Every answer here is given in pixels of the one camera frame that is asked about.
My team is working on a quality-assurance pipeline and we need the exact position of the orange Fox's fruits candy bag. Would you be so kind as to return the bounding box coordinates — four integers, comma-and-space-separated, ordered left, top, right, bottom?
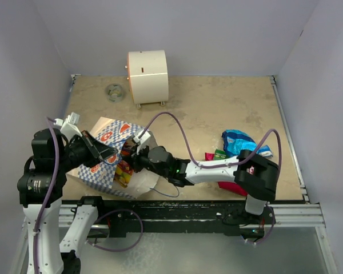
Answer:
114, 160, 133, 188

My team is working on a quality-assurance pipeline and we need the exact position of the blue checkered paper bag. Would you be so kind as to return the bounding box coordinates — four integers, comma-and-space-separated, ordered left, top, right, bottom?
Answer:
66, 116, 180, 200

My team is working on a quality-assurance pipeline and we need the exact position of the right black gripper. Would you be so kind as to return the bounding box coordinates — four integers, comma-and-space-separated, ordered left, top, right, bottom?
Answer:
123, 140, 170, 177

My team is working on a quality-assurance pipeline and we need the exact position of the blue snack bar wrapper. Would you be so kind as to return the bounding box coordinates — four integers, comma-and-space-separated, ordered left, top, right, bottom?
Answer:
257, 145, 273, 158

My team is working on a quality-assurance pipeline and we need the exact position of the blue gummy candy bag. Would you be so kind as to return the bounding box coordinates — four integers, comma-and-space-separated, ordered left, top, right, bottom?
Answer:
222, 130, 257, 157

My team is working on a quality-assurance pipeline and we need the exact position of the green snack bag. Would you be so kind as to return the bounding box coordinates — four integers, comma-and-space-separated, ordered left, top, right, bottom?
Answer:
213, 150, 228, 160

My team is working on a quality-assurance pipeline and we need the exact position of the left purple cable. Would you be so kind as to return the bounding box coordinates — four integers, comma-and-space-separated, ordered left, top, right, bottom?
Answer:
31, 116, 59, 274

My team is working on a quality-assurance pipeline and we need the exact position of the red chips bag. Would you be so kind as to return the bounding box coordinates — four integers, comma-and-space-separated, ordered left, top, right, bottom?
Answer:
205, 152, 248, 197

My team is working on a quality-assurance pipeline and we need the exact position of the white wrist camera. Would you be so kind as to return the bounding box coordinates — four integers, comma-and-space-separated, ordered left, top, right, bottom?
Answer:
132, 128, 151, 154
53, 112, 81, 139

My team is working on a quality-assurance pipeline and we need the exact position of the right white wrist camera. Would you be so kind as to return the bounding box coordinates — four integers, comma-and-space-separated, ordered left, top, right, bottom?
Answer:
132, 128, 151, 154

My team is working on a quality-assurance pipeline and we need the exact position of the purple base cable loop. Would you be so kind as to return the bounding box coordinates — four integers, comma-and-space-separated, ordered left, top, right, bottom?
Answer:
84, 208, 144, 252

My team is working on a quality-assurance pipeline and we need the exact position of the clear tape roll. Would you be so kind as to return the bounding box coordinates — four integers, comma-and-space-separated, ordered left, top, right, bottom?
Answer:
105, 83, 125, 103

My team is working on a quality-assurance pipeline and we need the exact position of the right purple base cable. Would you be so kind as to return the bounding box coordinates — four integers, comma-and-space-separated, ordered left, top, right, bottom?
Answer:
244, 204, 277, 246

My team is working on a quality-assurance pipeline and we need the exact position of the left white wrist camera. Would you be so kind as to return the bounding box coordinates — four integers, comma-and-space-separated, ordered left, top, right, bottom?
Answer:
53, 112, 81, 139

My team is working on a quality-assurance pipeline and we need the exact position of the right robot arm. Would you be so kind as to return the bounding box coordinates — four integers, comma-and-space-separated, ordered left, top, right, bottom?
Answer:
126, 146, 281, 223

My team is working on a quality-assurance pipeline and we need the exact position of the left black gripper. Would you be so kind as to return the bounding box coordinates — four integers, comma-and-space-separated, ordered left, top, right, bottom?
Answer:
56, 129, 118, 171

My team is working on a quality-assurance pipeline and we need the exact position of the white cylindrical box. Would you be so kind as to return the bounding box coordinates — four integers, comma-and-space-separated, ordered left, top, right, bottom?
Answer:
125, 50, 169, 109

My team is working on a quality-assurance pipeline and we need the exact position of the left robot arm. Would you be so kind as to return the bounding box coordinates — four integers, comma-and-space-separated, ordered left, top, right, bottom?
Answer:
17, 127, 118, 273

